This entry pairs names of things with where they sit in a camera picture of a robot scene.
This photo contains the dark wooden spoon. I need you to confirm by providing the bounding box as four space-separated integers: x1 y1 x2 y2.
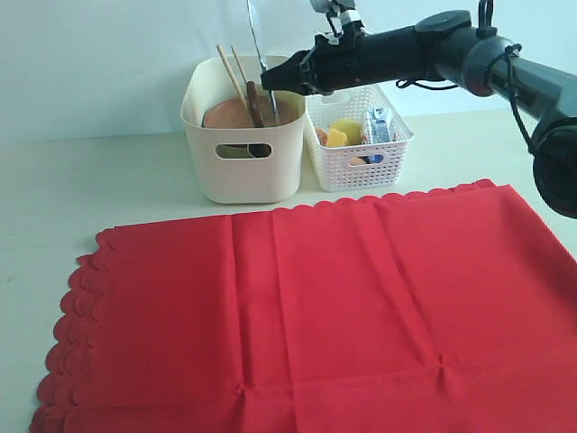
245 80 267 158

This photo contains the red scalloped cloth mat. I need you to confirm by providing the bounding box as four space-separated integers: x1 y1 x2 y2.
31 180 576 432

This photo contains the blue white milk carton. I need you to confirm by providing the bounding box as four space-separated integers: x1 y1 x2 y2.
365 107 396 144

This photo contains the yellow cheese wedge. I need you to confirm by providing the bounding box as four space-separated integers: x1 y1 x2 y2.
325 128 349 148

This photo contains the brown wooden plate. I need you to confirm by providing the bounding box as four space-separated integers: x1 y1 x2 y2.
202 97 299 129

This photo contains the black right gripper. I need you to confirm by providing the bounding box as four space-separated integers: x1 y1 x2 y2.
261 26 422 96

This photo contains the orange fried nugget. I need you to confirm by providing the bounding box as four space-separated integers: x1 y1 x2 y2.
315 127 328 146

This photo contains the wooden chopstick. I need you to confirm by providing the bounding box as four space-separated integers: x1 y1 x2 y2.
216 44 251 116
231 45 250 88

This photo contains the cream plastic bin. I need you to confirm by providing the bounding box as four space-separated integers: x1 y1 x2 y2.
180 56 307 204

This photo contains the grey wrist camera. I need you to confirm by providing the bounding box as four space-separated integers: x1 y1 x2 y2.
309 0 356 17

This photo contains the yellow lemon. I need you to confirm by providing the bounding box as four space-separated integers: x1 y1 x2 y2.
330 118 363 145

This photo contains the brown egg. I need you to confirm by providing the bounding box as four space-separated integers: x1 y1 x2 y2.
349 157 367 167

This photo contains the silver table knife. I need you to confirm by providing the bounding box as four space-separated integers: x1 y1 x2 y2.
245 0 280 125

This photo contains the white lattice plastic basket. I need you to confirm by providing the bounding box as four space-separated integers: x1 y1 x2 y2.
305 85 414 192

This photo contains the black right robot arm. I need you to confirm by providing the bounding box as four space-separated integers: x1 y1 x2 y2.
300 1 576 218

